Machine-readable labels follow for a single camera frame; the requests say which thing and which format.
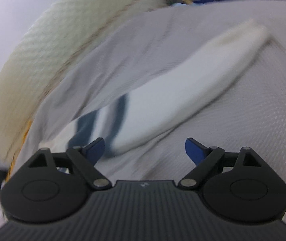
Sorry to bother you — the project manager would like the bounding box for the grey bed duvet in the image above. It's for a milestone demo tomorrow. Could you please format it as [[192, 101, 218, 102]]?
[[5, 0, 286, 231]]

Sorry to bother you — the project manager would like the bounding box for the cream quilted headboard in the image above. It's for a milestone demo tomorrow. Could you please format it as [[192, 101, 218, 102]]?
[[0, 0, 166, 162]]

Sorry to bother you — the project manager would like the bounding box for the white blue striped fleece sweater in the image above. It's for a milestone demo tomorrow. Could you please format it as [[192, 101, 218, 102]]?
[[41, 19, 270, 156]]

